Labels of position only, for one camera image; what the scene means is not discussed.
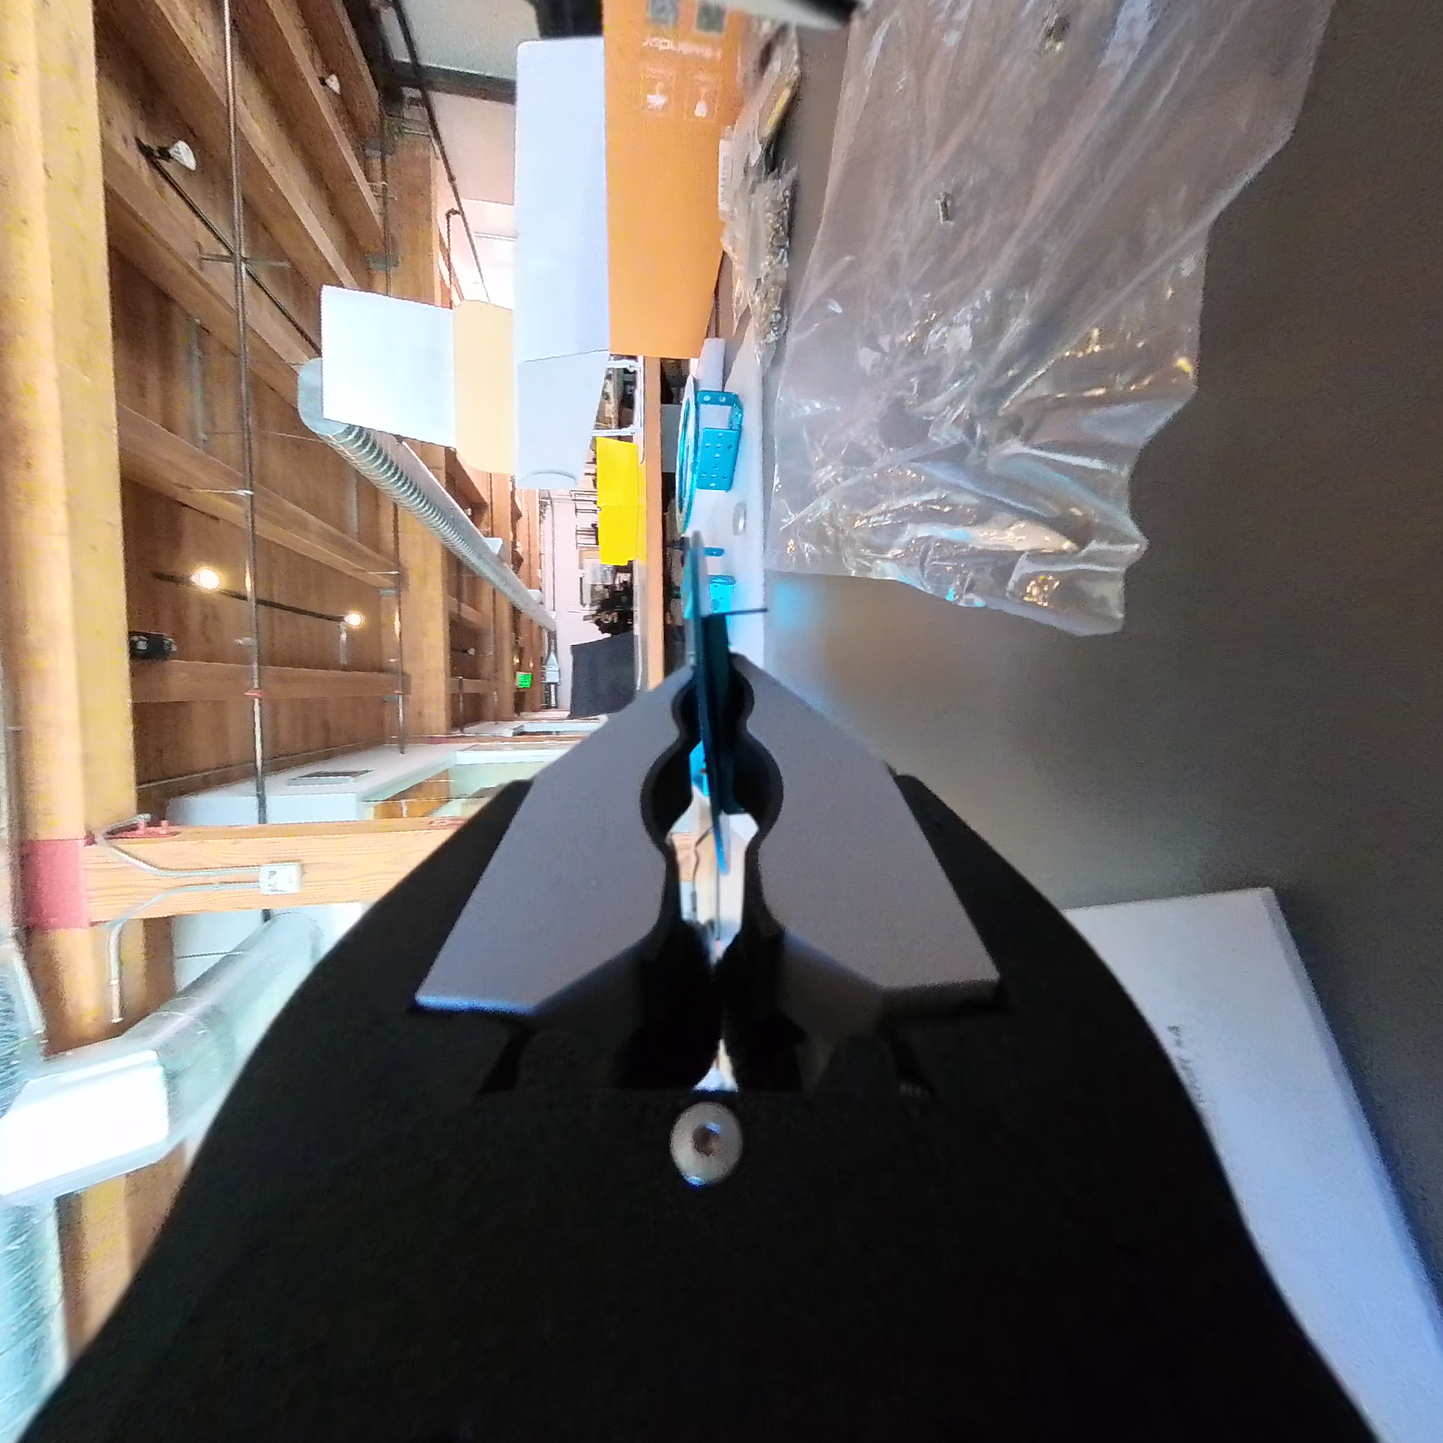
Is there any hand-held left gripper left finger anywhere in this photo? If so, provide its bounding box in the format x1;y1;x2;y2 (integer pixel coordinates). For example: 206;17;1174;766
415;668;692;1015

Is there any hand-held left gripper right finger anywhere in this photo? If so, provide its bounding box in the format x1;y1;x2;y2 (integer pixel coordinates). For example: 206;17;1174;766
731;657;1003;1042

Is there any teal round metal disc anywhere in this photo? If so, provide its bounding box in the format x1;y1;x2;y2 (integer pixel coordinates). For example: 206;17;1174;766
681;530;755;872

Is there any clear plastic bag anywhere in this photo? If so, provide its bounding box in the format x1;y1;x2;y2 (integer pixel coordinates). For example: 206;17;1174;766
764;0;1338;639

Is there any pile of small screw bags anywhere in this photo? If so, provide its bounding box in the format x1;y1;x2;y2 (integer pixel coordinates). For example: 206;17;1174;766
719;23;809;343

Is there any black monitor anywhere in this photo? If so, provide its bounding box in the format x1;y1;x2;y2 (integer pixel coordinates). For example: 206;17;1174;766
569;636;641;719

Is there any orange cardboard box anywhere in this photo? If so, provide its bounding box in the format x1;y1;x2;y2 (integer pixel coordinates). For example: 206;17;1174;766
603;0;755;354

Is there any wooden beam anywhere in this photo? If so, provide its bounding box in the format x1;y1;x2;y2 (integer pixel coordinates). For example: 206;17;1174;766
85;821;475;927

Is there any white foam pad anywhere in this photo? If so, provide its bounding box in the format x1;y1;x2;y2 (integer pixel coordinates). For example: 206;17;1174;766
677;336;772;678

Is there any yellow panel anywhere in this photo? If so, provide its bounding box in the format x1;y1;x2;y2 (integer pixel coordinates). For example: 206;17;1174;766
596;438;647;566

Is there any white assembly guide sheet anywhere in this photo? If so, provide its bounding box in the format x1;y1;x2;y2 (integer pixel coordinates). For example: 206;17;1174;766
1065;889;1443;1443

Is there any beige hanging panel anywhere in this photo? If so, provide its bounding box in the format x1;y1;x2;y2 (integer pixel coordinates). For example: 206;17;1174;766
454;303;519;476

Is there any white hanging panel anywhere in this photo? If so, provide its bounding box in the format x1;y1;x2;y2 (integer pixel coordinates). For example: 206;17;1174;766
321;285;459;447

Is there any round wooden column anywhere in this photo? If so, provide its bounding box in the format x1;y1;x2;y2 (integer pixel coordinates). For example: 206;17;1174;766
0;0;140;1053

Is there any spiral metal duct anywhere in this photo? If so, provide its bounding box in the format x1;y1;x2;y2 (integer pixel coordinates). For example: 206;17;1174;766
298;361;560;633

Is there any large silver duct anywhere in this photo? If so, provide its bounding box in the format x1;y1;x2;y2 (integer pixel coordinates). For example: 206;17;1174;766
0;913;324;1443

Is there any long blue perforated bracket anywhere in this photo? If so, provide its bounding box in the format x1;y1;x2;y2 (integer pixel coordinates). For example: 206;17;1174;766
690;387;747;498

